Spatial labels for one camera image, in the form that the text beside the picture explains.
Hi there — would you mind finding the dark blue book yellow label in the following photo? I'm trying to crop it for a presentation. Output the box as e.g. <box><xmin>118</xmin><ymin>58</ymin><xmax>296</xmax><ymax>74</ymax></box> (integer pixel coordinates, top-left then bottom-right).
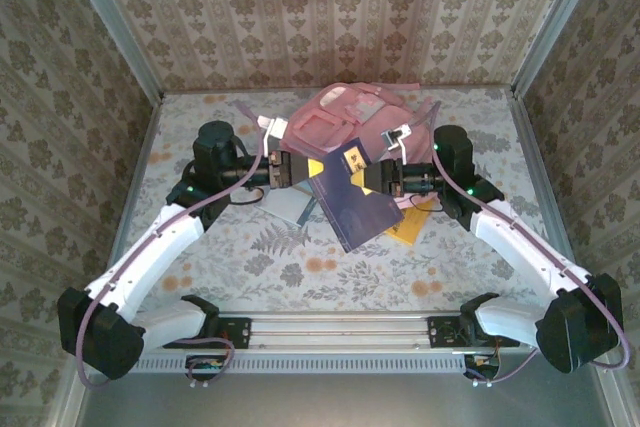
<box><xmin>309</xmin><ymin>135</ymin><xmax>406</xmax><ymax>254</ymax></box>

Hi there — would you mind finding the white notebook with teal edge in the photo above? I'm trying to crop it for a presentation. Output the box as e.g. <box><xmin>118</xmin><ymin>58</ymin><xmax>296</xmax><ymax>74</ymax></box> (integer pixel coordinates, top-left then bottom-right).
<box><xmin>257</xmin><ymin>181</ymin><xmax>317</xmax><ymax>226</ymax></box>

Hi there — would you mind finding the pink backpack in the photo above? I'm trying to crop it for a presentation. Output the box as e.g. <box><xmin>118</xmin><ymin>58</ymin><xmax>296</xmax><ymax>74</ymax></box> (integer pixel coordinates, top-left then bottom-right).
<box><xmin>284</xmin><ymin>80</ymin><xmax>441</xmax><ymax>213</ymax></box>

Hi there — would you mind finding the yellow book with purple drawing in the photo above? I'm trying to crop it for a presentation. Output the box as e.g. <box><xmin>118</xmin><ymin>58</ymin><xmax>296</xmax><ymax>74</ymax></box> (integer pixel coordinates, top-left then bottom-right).
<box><xmin>383</xmin><ymin>206</ymin><xmax>431</xmax><ymax>247</ymax></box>

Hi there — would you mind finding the grey metal panel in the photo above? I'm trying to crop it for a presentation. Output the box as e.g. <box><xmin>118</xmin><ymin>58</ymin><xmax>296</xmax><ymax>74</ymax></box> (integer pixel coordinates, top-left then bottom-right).
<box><xmin>74</xmin><ymin>346</ymin><xmax>619</xmax><ymax>427</ymax></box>

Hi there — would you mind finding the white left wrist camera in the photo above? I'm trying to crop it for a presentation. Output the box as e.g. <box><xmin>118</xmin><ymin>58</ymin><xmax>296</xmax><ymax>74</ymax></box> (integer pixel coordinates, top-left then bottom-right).
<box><xmin>257</xmin><ymin>115</ymin><xmax>291</xmax><ymax>156</ymax></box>

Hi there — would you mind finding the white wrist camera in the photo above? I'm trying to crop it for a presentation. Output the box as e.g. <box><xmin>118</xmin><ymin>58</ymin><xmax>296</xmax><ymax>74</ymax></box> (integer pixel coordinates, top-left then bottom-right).
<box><xmin>379</xmin><ymin>124</ymin><xmax>414</xmax><ymax>153</ymax></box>
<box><xmin>257</xmin><ymin>115</ymin><xmax>291</xmax><ymax>156</ymax></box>

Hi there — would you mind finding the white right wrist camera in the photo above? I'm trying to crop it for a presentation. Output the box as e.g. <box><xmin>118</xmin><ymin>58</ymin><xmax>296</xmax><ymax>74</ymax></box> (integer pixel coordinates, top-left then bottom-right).
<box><xmin>379</xmin><ymin>124</ymin><xmax>414</xmax><ymax>153</ymax></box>

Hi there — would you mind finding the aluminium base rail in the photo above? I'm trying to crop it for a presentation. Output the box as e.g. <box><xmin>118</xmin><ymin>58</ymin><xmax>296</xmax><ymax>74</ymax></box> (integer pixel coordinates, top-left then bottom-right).
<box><xmin>164</xmin><ymin>311</ymin><xmax>521</xmax><ymax>351</ymax></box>

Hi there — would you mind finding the aluminium frame post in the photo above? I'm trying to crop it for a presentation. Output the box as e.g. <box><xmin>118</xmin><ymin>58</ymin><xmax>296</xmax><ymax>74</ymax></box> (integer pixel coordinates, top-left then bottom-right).
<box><xmin>57</xmin><ymin>0</ymin><xmax>166</xmax><ymax>101</ymax></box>
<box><xmin>509</xmin><ymin>0</ymin><xmax>609</xmax><ymax>96</ymax></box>

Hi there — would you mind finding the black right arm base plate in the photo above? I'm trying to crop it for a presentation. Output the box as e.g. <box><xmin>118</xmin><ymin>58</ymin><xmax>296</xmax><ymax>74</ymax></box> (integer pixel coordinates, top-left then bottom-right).
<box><xmin>427</xmin><ymin>315</ymin><xmax>521</xmax><ymax>350</ymax></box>

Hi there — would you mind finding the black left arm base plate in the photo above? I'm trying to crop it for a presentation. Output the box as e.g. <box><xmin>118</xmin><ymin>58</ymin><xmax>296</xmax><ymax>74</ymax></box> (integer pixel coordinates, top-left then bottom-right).
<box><xmin>214</xmin><ymin>315</ymin><xmax>252</xmax><ymax>350</ymax></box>

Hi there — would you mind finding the grey slotted cable duct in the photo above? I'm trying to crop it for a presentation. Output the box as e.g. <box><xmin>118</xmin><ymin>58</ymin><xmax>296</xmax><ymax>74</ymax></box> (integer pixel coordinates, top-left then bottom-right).
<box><xmin>134</xmin><ymin>354</ymin><xmax>469</xmax><ymax>373</ymax></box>

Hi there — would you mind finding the black cable connector box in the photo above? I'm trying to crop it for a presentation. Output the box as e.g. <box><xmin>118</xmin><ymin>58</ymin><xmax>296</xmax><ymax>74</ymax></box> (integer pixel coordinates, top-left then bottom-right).
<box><xmin>185</xmin><ymin>354</ymin><xmax>226</xmax><ymax>382</ymax></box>
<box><xmin>463</xmin><ymin>354</ymin><xmax>501</xmax><ymax>381</ymax></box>

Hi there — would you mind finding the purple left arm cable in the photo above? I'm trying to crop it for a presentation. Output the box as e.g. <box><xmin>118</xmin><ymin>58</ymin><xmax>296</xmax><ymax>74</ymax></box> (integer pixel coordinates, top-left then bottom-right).
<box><xmin>74</xmin><ymin>99</ymin><xmax>266</xmax><ymax>391</ymax></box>

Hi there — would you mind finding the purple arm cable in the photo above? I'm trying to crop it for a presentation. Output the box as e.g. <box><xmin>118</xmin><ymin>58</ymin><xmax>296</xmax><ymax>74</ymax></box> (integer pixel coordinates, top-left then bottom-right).
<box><xmin>414</xmin><ymin>99</ymin><xmax>632</xmax><ymax>388</ymax></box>
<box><xmin>74</xmin><ymin>99</ymin><xmax>266</xmax><ymax>391</ymax></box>

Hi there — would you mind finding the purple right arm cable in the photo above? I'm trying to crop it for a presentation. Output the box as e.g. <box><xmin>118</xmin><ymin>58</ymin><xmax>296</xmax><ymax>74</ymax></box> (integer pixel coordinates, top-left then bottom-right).
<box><xmin>414</xmin><ymin>99</ymin><xmax>632</xmax><ymax>388</ymax></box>

